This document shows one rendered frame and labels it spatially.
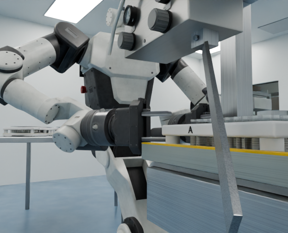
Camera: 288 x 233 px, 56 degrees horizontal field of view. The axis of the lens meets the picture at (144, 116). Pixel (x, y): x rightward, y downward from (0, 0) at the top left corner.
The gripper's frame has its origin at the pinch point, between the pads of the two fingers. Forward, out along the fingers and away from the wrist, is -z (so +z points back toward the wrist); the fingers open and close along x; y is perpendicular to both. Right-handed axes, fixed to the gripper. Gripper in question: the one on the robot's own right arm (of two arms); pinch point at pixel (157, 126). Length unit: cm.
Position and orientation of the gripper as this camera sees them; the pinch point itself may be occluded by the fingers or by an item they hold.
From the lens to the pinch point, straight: 57.8
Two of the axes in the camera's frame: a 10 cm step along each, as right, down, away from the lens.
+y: -5.1, -0.5, -8.6
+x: 0.0, 10.0, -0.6
